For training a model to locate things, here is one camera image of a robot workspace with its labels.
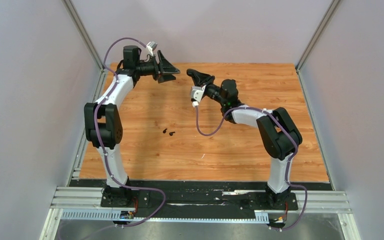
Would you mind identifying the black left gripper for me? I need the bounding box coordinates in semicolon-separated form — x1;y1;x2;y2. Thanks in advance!
136;51;181;84

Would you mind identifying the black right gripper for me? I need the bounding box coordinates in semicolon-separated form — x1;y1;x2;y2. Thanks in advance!
192;72;227;107

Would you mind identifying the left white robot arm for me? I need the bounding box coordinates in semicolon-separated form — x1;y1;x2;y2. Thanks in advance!
84;45;181;207

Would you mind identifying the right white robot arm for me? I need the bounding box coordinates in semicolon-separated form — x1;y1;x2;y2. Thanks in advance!
186;68;303;209

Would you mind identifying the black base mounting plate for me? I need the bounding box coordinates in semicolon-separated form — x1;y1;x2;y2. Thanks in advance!
68;179;334;220

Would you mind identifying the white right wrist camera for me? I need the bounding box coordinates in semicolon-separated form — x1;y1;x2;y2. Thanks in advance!
190;86;206;107

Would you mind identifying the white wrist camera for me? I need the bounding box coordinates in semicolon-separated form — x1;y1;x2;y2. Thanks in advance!
146;41;158;57
190;86;206;107

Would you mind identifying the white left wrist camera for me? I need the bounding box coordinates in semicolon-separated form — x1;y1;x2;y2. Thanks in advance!
146;41;158;57

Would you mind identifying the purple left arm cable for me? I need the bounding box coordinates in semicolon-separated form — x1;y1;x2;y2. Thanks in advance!
93;37;167;229

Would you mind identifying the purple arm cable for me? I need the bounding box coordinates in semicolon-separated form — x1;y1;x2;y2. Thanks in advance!
194;105;309;232
93;37;167;229

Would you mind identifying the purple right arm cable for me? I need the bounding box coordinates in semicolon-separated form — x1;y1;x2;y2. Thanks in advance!
194;105;309;232

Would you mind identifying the aluminium frame rail left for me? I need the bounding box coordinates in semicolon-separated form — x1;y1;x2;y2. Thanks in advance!
62;0;104;72

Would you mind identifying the aluminium frame rail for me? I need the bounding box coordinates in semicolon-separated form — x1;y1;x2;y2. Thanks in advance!
62;0;104;72
295;0;343;73

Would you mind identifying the aluminium frame rail right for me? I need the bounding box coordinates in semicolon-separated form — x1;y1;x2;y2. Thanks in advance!
295;0;343;73

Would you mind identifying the slotted cable duct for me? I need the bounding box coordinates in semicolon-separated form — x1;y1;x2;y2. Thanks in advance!
60;209;270;223

